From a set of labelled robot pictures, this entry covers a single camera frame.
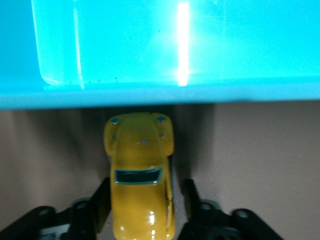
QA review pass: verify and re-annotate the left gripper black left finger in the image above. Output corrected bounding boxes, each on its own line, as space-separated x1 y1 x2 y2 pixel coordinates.
0 177 112 240

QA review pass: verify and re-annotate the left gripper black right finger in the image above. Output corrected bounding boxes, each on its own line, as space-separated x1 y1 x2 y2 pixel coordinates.
177 178 286 240

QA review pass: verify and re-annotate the yellow beetle toy car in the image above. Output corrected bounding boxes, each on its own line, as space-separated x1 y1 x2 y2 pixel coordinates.
103 111 177 240

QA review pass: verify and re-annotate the brown table mat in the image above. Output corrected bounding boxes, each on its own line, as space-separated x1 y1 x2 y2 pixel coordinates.
0 98 320 240

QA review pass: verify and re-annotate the teal plastic bin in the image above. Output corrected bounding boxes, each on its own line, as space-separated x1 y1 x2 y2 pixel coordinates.
0 0 320 111

